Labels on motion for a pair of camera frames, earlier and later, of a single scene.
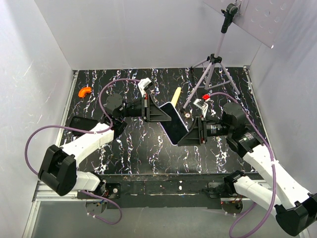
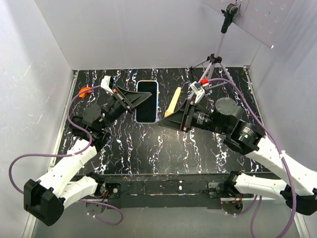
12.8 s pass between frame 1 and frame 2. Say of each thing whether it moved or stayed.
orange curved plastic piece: stayed
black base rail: stayed
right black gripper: moved
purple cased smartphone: moved
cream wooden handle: stayed
